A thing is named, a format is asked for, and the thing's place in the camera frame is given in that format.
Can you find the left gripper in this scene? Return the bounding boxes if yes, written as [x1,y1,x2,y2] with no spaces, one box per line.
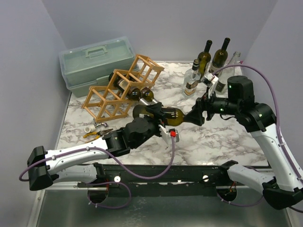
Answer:
[132,103,168,149]

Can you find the green wine bottle black neck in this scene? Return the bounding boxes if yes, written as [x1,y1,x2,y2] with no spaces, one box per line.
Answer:
[133,104,185,126]

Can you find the green wine bottle silver neck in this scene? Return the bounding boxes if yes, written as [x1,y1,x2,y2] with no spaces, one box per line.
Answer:
[141,87,159,105]

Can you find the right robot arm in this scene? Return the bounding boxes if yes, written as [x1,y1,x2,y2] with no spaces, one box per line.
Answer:
[184,76,303,210]

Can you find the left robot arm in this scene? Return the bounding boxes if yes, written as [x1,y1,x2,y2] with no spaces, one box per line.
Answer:
[25,102,165,191]

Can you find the wine bottle in rack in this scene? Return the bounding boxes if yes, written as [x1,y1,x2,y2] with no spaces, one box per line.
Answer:
[108,72,143,101]

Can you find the clear glass bottle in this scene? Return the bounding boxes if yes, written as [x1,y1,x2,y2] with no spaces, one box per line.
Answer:
[215,51,241,95]

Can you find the clear square liquor bottle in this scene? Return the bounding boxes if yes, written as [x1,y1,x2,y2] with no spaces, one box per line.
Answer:
[182,59,200,98]

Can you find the wooden wine rack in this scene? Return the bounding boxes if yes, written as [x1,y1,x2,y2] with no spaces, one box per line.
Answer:
[82,54,164,122]

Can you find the back left green bottle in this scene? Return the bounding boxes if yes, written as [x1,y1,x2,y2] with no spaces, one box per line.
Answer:
[198,40,213,76]

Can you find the back right green bottle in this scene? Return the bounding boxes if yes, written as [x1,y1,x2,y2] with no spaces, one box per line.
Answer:
[208,37,230,73]

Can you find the white plastic pipe fitting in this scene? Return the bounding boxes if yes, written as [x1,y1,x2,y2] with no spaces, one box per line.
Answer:
[84,124,96,134]

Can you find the green plastic toolbox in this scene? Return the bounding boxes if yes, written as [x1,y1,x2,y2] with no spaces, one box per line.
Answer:
[59,36,136,97]

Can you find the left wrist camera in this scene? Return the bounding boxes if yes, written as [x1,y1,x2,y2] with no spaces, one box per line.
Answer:
[159,125,179,144]

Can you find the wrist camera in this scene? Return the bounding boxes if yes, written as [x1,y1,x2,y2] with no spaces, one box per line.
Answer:
[201,72,219,95]
[159,125,179,144]

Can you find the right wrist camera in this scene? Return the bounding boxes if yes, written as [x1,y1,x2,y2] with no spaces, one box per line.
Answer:
[201,72,219,95]

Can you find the yellow handled pliers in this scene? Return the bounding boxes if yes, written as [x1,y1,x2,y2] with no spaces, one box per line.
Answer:
[83,129,113,143]

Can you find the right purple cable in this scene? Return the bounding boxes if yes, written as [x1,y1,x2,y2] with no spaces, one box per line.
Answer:
[213,63,303,213]

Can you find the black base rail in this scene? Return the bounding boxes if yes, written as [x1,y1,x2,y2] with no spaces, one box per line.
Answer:
[88,164,240,202]

